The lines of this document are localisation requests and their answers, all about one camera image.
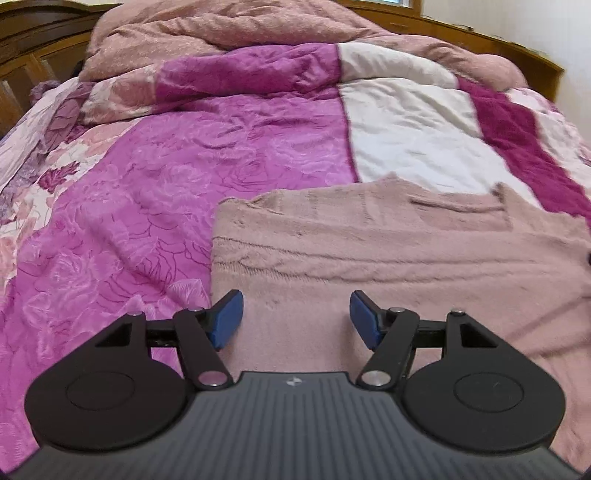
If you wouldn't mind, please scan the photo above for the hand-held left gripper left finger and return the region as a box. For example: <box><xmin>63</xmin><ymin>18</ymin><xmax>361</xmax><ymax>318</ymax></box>
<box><xmin>95</xmin><ymin>290</ymin><xmax>244</xmax><ymax>388</ymax></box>

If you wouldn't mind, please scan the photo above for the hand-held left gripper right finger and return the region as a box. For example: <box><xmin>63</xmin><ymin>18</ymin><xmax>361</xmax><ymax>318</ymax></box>
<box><xmin>349</xmin><ymin>291</ymin><xmax>502</xmax><ymax>387</ymax></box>

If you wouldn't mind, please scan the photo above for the pink knitted cardigan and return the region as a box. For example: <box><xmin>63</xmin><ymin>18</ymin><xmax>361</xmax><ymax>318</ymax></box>
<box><xmin>210</xmin><ymin>173</ymin><xmax>591</xmax><ymax>472</ymax></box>

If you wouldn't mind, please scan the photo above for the magenta and white patchwork blanket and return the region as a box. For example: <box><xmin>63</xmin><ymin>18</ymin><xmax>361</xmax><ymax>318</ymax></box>
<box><xmin>0</xmin><ymin>41</ymin><xmax>591</xmax><ymax>462</ymax></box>

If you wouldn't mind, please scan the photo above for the lilac floral bed sheet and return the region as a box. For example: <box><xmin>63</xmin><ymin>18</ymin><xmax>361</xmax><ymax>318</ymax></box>
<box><xmin>0</xmin><ymin>78</ymin><xmax>100</xmax><ymax>222</ymax></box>

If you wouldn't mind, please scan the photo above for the pink speckled duvet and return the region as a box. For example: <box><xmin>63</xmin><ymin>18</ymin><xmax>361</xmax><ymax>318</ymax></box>
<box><xmin>78</xmin><ymin>0</ymin><xmax>529</xmax><ymax>93</ymax></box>

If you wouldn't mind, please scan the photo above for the wooden bed side board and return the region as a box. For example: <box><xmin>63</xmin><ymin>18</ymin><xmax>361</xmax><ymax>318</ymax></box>
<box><xmin>335</xmin><ymin>0</ymin><xmax>566</xmax><ymax>102</ymax></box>

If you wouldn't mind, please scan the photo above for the wooden headboard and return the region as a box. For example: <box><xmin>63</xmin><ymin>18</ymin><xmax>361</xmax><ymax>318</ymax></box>
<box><xmin>0</xmin><ymin>0</ymin><xmax>123</xmax><ymax>139</ymax></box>

